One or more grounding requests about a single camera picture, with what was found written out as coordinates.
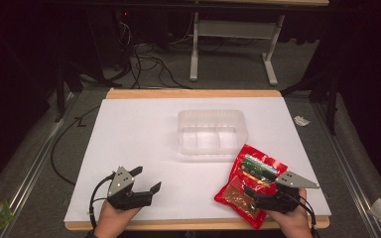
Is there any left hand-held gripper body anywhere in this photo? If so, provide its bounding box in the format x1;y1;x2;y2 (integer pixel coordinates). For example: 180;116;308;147
106;165;154;211

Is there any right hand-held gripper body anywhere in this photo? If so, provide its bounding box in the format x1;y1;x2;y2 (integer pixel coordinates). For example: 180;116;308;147
253;171;320;214

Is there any red snack packet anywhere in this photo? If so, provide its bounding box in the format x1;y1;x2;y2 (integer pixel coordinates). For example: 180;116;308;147
213;144;289;230

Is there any person's right hand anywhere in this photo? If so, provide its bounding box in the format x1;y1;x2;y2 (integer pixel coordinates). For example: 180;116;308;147
265;188;314;238

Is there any person's left hand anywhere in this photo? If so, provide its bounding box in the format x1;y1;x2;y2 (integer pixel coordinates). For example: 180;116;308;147
93;199;143;238

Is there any white table sheet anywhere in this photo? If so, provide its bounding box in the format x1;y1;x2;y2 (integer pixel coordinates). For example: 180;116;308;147
63;96;332;223

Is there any crumpled white paper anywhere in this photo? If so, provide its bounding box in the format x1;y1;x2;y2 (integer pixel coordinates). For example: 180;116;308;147
293;115;312;127

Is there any clear plastic container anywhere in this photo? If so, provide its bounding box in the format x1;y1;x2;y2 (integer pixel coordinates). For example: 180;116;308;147
177;109;248;157

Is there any wooden table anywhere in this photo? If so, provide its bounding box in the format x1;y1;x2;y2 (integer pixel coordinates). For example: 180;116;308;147
63;87;331;232

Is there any black metal stand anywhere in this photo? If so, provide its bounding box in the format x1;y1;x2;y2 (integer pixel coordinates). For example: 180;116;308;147
280;70;339;136
53;62;84;123

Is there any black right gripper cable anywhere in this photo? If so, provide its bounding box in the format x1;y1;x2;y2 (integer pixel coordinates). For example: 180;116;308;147
286;190;320;238

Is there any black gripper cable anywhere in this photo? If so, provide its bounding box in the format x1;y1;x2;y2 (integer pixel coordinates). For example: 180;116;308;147
88;173;117;230
286;190;320;238

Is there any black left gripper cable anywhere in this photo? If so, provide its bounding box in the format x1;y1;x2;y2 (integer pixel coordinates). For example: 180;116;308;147
88;173;117;230

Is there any metal floor rail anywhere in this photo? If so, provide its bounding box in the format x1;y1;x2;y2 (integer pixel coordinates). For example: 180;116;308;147
0;92;77;238
312;98;381;238

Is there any black floor cable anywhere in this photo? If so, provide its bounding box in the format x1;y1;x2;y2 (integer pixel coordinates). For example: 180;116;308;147
50;105;101;186

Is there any tangle of black cables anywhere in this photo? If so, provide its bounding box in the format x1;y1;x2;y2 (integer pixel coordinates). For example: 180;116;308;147
113;13;192;90

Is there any white metal desk frame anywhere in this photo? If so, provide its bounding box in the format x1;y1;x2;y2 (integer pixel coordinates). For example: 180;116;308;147
189;11;286;87

